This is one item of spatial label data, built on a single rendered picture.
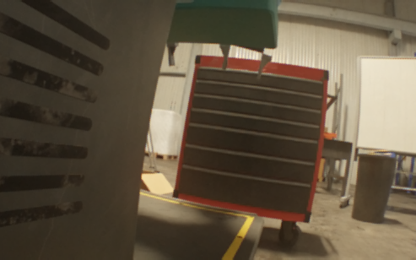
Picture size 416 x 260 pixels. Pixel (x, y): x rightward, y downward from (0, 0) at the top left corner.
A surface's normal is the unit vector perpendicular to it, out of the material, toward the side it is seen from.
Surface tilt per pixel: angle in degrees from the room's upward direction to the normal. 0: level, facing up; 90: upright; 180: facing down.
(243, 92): 90
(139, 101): 90
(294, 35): 90
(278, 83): 90
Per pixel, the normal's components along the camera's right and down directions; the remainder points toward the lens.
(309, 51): -0.29, -0.09
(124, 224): 0.95, 0.14
